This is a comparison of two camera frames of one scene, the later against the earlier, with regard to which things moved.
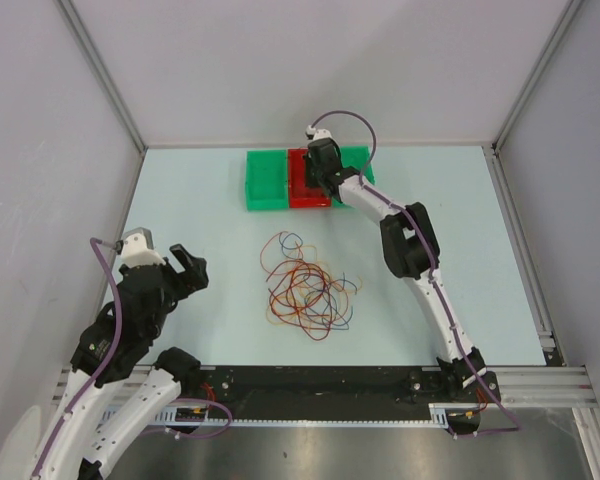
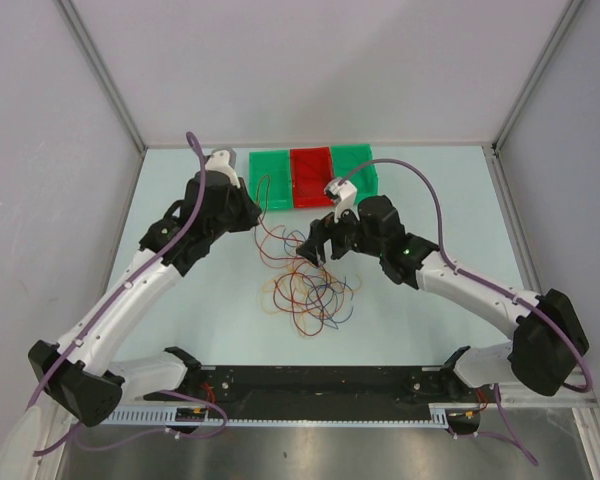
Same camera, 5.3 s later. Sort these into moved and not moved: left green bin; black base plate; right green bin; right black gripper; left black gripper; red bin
Moved: right black gripper; left black gripper
Not moved: black base plate; left green bin; right green bin; red bin
